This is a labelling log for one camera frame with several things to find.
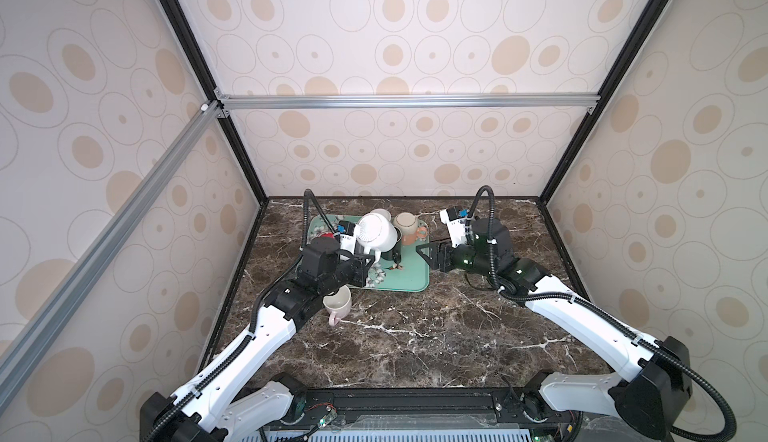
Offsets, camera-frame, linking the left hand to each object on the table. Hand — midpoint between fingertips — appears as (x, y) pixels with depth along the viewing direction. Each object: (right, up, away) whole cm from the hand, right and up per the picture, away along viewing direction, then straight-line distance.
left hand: (380, 256), depth 73 cm
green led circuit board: (-13, -39, -1) cm, 41 cm away
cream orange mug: (+9, +7, +27) cm, 30 cm away
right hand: (+11, +2, +2) cm, 11 cm away
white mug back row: (0, +12, +32) cm, 35 cm away
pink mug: (-13, -16, +15) cm, 26 cm away
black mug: (+4, 0, +7) cm, 8 cm away
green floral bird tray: (+10, -8, +25) cm, 28 cm away
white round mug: (-1, +6, -1) cm, 6 cm away
